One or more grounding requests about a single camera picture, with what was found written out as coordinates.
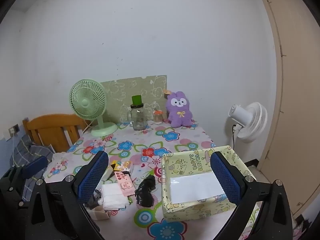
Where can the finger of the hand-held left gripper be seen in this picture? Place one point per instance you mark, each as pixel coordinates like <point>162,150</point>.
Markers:
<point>35,166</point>

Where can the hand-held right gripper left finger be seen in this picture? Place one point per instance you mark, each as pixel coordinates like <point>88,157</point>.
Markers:
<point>92,175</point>

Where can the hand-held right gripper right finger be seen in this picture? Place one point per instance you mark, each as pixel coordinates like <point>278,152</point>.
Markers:
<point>225,180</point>

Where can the grey mesh cloth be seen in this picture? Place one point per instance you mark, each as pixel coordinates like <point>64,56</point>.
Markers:
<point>95,200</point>

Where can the white tissue sheets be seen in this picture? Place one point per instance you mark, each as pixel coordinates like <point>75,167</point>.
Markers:
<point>112,197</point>

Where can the colourful snack packets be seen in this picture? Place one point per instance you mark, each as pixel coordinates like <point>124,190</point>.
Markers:
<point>122,166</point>

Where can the pink packet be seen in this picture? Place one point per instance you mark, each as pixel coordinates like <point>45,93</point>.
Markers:
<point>123,183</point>

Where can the yellow printed box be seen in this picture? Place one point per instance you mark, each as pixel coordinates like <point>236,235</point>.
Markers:
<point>180,165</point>

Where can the black plastic bag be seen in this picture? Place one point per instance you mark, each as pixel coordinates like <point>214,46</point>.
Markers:
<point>146,192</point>

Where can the plaid cloth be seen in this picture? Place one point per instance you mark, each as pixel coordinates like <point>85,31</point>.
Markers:
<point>30,150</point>

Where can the wooden chair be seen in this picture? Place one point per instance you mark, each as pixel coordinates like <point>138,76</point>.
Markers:
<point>50,127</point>

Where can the floral tablecloth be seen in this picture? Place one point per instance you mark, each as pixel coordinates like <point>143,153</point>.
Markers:
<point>140,142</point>

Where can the white standing fan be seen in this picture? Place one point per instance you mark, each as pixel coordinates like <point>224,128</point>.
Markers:
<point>246,120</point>

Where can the glass jar with green lid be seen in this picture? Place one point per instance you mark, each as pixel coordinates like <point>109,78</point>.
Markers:
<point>138,120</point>

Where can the green desk fan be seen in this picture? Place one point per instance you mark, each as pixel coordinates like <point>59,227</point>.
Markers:
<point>86,102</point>

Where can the purple plush bunny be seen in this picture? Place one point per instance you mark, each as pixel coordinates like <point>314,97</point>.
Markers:
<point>178,115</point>

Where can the small jar with orange lid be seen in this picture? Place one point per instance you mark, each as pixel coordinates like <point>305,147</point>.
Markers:
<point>157,117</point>

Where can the dark printed bag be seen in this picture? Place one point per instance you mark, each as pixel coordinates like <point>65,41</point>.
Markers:
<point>301,227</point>

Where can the green printed board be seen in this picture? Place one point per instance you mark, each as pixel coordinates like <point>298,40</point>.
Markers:
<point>125,90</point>

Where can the beige door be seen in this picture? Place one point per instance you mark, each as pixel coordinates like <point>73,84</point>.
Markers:
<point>300,105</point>

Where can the wall socket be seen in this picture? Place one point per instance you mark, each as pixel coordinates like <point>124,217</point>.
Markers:
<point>14,129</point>

